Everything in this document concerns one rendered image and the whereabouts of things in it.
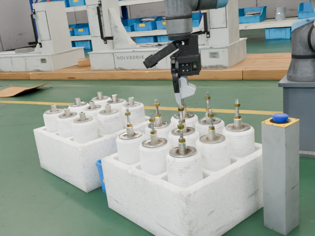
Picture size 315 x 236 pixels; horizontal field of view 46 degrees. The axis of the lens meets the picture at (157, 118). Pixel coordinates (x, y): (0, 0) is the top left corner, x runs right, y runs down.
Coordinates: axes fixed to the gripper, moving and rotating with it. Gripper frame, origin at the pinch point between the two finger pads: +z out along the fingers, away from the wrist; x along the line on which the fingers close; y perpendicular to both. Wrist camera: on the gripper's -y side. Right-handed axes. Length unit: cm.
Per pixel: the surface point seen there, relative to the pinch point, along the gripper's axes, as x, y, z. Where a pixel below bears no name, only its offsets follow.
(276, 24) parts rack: 455, 81, 12
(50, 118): 28, -58, 11
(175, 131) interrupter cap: -0.6, -1.8, 9.3
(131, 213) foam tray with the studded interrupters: -11.3, -16.0, 31.6
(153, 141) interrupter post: -10.1, -6.7, 8.7
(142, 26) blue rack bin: 527, -130, 1
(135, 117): 32.3, -23.0, 14.1
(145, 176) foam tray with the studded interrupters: -16.2, -8.8, 16.8
